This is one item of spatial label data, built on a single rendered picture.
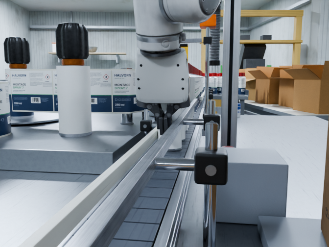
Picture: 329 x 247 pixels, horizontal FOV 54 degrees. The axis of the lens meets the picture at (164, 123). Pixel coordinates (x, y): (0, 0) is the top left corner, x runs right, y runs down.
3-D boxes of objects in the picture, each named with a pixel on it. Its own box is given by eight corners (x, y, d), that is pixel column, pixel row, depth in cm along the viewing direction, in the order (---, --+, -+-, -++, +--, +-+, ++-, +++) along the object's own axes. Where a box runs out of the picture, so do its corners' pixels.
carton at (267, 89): (245, 101, 350) (246, 66, 345) (285, 101, 355) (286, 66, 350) (261, 105, 306) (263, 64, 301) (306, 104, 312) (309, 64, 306)
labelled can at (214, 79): (212, 94, 302) (213, 72, 299) (210, 94, 307) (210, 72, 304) (217, 94, 303) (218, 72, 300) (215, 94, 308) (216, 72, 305)
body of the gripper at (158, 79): (189, 37, 61) (190, 93, 66) (136, 38, 63) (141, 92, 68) (186, 48, 55) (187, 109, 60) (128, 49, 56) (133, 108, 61)
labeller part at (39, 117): (9, 114, 137) (8, 112, 137) (78, 116, 133) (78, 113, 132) (-50, 125, 107) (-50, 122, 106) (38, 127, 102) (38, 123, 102)
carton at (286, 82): (263, 105, 309) (264, 65, 304) (316, 104, 313) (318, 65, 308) (284, 109, 265) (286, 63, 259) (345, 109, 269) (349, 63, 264)
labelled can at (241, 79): (244, 95, 288) (245, 72, 286) (238, 95, 289) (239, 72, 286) (244, 95, 294) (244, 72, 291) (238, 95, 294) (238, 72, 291)
